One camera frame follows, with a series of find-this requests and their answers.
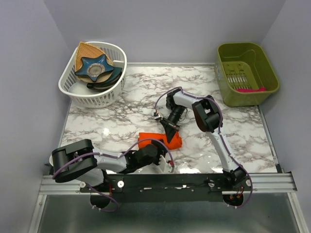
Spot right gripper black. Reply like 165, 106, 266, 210
159, 105, 185, 144

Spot orange t shirt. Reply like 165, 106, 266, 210
138, 132, 182, 150

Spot green plastic bin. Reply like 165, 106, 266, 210
215, 42, 279, 107

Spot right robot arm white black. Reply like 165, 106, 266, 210
154, 87, 247, 190

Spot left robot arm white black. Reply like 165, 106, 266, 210
52, 139, 170, 192

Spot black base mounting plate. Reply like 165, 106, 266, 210
94, 173, 251, 203

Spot dark stacked plates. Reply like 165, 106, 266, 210
86, 69, 122, 91

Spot white plastic basket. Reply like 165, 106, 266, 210
58, 41, 127, 108

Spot blue star shaped dish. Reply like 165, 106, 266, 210
74, 54, 122, 83

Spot pink cloth in bin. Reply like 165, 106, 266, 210
236, 87, 266, 93

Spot woven bamboo leaf tray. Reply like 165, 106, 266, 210
75, 42, 113, 71

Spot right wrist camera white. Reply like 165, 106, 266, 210
153, 110, 163, 121

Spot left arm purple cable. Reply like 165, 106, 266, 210
52, 138, 174, 212

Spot aluminium rail frame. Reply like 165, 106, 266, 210
29, 173, 308, 233

